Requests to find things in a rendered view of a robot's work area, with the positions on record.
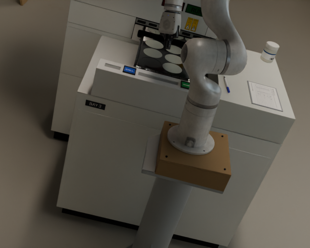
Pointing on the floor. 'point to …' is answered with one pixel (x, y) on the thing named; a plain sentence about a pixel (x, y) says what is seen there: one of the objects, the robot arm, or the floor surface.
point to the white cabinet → (237, 163)
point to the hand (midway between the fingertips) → (167, 45)
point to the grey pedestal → (161, 203)
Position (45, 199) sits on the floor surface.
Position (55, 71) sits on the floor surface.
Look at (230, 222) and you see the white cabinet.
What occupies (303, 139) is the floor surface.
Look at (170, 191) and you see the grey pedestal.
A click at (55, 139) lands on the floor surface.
